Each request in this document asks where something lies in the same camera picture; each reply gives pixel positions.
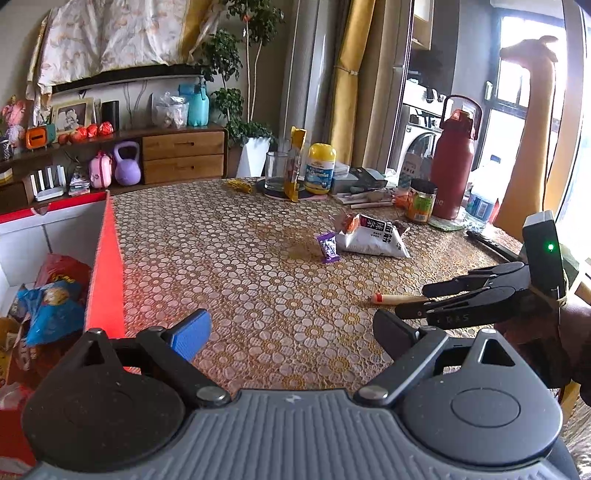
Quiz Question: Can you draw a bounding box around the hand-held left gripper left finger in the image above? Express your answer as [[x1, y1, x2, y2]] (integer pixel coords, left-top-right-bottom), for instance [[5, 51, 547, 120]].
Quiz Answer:
[[69, 308, 232, 408]]

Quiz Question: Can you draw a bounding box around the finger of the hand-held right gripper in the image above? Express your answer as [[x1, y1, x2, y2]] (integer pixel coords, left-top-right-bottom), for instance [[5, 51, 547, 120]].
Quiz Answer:
[[394, 286, 519, 330], [421, 261, 530, 299]]

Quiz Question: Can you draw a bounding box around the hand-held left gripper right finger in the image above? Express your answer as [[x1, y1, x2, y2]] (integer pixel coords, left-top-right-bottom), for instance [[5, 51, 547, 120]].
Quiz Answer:
[[355, 308, 520, 406]]

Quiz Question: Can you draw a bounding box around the sausage stick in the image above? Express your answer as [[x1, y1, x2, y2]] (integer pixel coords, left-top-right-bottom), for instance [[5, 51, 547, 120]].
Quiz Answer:
[[368, 292, 431, 307]]

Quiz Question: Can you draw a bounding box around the red cardboard box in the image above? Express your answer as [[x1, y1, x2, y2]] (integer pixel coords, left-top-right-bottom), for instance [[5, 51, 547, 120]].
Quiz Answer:
[[0, 191, 127, 478]]

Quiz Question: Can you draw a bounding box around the blue snack packet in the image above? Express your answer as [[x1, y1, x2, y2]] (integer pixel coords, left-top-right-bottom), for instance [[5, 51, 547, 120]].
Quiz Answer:
[[15, 280, 87, 348]]

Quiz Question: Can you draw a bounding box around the red snack packet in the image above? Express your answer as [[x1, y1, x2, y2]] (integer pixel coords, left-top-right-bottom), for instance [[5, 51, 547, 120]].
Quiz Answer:
[[34, 252, 94, 302]]

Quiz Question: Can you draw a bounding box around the person's right hand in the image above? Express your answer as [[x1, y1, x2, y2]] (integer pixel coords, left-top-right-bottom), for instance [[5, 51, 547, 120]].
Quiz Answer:
[[495, 294, 591, 408]]

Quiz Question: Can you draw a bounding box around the black stick remote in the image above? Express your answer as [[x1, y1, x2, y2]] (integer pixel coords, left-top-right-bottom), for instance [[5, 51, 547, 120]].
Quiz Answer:
[[464, 229, 519, 262]]

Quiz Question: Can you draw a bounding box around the green coaster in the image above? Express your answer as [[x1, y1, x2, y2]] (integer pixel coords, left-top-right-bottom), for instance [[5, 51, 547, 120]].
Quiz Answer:
[[428, 216, 468, 232]]

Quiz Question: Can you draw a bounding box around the gold floral tablecloth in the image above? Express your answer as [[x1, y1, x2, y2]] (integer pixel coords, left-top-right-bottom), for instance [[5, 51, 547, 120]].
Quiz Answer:
[[110, 176, 591, 462]]

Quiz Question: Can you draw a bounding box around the clear plastic water bottle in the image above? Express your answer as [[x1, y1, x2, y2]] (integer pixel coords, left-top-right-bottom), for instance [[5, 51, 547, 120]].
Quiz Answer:
[[465, 156, 502, 232]]

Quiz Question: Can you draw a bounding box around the glass jar with orange label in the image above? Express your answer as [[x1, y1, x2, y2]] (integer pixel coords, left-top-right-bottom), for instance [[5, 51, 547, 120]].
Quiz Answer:
[[405, 178, 438, 225]]

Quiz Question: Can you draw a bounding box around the white noodle snack packet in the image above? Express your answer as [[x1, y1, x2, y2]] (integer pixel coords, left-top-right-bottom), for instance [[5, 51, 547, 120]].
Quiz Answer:
[[334, 212, 413, 259]]

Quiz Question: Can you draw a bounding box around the purple candy packet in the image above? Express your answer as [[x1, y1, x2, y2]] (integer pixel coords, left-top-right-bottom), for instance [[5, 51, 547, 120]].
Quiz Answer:
[[315, 231, 341, 265]]

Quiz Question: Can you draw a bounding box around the large red water bottle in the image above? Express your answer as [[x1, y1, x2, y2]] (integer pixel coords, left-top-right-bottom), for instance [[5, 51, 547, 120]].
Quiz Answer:
[[431, 95, 484, 221]]

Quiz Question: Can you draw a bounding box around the white card box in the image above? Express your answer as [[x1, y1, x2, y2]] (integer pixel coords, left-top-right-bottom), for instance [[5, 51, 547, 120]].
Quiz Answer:
[[401, 151, 422, 186]]

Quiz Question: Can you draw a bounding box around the rolled white paper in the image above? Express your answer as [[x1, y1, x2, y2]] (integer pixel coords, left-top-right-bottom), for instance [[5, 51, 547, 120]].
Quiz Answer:
[[331, 188, 394, 209]]

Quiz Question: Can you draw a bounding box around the black flat box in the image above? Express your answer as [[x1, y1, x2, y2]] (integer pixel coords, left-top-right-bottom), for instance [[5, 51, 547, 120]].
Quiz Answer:
[[349, 167, 389, 189]]

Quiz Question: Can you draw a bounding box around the washing machine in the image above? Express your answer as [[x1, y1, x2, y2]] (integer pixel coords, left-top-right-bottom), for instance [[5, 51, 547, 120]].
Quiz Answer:
[[398, 80, 443, 172]]

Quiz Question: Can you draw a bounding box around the grey box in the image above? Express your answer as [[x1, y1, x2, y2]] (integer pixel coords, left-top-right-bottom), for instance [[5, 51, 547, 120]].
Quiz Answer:
[[329, 161, 366, 195]]

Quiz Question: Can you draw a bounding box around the black round coaster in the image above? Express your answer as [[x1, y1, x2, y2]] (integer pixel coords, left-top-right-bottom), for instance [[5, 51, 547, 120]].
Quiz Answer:
[[255, 176, 329, 201]]

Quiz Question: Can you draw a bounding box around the yellow gummies bottle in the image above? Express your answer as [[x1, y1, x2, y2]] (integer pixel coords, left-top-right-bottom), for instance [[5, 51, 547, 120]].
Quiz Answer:
[[304, 143, 337, 195]]

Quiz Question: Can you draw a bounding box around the purple kettlebell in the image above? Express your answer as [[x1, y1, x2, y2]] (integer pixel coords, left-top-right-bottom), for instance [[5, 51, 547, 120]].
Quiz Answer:
[[112, 140, 142, 187]]

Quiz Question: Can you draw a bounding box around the wooden drawer cabinet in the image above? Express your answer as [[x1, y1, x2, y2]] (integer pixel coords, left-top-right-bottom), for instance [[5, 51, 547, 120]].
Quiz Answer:
[[0, 124, 229, 215]]

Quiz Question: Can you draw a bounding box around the yellow brown snack packet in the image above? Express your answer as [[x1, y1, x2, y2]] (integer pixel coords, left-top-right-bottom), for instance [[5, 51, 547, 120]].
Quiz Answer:
[[0, 318, 22, 389]]

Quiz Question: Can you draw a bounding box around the clear drinking glass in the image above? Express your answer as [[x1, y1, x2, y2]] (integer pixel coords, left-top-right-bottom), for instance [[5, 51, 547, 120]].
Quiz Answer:
[[264, 151, 297, 193]]

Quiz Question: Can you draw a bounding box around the pink toy bag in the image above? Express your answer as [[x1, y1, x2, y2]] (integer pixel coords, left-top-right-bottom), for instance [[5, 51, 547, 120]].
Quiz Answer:
[[88, 151, 115, 189]]

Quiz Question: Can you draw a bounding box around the small stack of cards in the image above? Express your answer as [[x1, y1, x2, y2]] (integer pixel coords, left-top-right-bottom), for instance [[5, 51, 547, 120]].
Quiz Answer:
[[69, 167, 92, 198]]

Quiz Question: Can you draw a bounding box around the tall yellow snack bag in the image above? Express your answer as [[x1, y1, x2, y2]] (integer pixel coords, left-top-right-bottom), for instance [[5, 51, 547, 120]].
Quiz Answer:
[[283, 126, 308, 203]]

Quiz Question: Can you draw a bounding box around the white router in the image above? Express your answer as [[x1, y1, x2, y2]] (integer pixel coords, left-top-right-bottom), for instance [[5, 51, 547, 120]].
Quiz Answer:
[[29, 166, 68, 202]]

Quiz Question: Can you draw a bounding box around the clear plastic bag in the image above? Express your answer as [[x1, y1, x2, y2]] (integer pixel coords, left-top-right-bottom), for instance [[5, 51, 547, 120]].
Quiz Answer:
[[151, 91, 190, 129]]

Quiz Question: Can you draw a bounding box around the teal bottle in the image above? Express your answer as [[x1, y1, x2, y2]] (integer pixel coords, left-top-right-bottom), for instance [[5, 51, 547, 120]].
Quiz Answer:
[[178, 82, 211, 128]]

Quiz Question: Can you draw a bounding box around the black cylinder speaker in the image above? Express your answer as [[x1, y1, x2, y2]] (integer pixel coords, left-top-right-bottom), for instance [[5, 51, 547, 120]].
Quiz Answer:
[[101, 100, 121, 133]]

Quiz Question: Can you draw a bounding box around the yellow curtain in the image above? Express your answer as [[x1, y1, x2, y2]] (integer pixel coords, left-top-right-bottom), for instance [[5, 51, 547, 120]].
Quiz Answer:
[[329, 0, 378, 154]]

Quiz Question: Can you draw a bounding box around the potted green plant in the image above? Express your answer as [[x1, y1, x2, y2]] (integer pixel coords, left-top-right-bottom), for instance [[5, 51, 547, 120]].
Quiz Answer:
[[198, 0, 286, 179]]

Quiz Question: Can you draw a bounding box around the black television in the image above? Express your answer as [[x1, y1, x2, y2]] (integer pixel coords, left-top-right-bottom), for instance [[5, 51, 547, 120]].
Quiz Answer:
[[50, 63, 205, 94]]

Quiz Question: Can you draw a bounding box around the grey standing air conditioner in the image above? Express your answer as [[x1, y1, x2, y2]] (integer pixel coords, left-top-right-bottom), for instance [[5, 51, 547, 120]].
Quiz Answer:
[[281, 0, 334, 141]]

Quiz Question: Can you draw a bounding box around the pink doll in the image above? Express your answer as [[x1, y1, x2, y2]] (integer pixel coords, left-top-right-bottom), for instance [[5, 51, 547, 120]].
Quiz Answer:
[[1, 95, 29, 145]]

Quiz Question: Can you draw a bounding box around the floral cloth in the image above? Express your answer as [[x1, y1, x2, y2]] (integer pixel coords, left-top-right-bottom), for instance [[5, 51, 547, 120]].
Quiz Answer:
[[27, 0, 219, 95]]

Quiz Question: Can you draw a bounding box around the photo frame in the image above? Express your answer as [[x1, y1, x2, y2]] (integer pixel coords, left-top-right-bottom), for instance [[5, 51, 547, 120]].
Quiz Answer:
[[49, 97, 96, 136]]

